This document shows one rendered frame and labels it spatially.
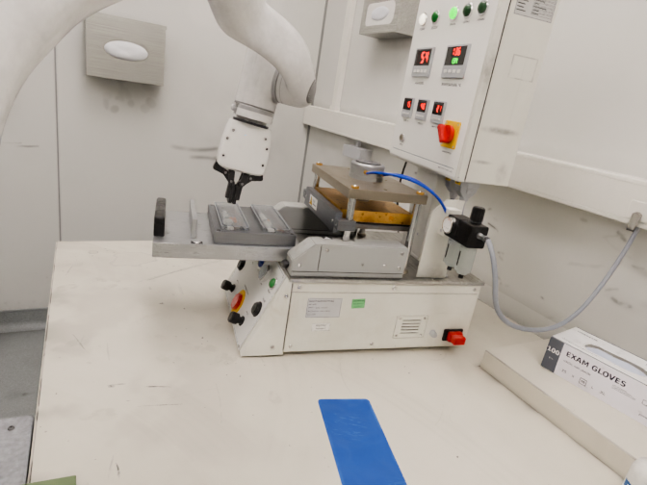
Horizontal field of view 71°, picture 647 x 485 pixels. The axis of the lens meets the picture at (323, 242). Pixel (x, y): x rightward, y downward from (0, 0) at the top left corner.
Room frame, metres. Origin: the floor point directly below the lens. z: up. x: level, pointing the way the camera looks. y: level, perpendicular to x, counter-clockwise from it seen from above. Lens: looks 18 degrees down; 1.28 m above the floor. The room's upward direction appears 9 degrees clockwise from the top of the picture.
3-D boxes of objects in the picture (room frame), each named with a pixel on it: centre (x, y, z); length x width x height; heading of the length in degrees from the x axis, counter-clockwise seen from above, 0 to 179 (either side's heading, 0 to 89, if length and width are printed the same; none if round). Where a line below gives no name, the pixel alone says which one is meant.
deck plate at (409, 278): (1.05, -0.10, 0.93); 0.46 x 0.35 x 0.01; 110
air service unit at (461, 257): (0.88, -0.27, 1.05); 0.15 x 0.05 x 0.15; 20
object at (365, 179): (1.03, -0.11, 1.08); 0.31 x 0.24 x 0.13; 20
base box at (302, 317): (1.02, -0.07, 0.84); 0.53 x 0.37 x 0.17; 110
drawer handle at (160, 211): (0.89, 0.34, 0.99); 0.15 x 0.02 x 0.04; 20
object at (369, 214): (1.03, -0.07, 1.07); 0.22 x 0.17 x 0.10; 20
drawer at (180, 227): (0.94, 0.21, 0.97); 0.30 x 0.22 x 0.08; 110
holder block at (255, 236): (0.95, 0.17, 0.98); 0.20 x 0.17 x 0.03; 20
